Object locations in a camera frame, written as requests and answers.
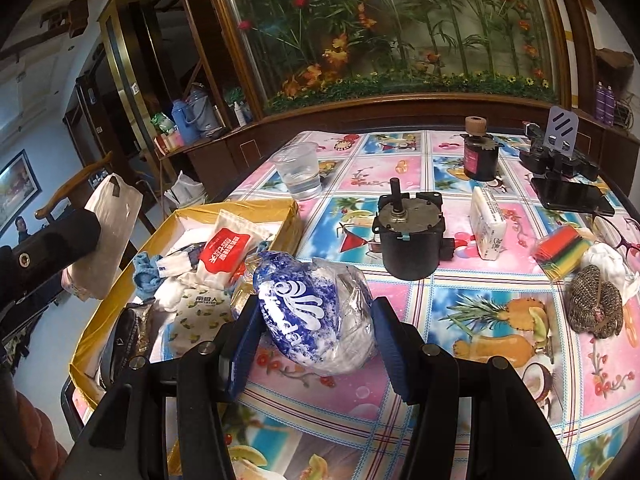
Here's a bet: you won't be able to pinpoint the lemon print tissue pack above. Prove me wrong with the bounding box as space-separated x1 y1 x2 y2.
162 288 232 360

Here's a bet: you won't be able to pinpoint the blue white plastic bag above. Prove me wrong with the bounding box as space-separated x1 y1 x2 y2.
250 252 375 375

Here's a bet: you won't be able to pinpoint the red silver wet wipes pouch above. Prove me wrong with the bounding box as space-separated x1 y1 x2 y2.
195 209 270 290

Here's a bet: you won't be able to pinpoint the pink white tissue pack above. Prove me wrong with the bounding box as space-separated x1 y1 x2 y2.
156 250 193 278

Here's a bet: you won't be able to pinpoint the black gold snack packet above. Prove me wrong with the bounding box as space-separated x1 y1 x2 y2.
96 302 153 390

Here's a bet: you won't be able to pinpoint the white small tissue pack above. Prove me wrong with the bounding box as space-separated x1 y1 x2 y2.
469 186 506 261

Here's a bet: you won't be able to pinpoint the blue knitted cloth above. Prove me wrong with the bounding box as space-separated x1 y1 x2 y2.
132 252 165 301

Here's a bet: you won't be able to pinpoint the framed painting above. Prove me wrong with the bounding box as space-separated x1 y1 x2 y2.
0 150 41 234

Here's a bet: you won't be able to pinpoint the yellow cardboard box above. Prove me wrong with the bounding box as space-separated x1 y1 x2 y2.
68 198 304 411

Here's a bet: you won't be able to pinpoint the black gear motor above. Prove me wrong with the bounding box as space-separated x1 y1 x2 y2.
372 178 456 281

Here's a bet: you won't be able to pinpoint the clear plastic cup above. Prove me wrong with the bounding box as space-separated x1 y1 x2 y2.
271 142 321 200

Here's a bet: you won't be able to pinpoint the colourful sticks pack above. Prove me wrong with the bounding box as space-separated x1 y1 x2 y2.
532 224 590 282

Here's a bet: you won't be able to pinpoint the brown knitted hat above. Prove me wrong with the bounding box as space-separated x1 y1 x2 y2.
565 264 624 339

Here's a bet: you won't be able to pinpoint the blue thermos jug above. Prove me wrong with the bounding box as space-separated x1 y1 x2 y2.
171 100 201 145

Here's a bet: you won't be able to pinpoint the small dark motor with spool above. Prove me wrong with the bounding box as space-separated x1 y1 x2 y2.
461 116 499 182

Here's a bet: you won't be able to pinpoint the white cloth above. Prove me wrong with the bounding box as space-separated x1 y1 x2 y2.
580 242 639 304

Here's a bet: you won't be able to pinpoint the black smartphone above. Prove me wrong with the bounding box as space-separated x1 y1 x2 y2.
530 178 615 217

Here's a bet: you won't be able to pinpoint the grey thermos jug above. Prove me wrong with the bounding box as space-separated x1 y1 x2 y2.
186 84 222 136

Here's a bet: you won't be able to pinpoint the purple eyeglasses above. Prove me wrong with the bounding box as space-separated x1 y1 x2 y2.
591 214 639 261

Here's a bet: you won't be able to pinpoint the purple bottles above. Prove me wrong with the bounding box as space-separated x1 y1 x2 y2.
594 82 615 126

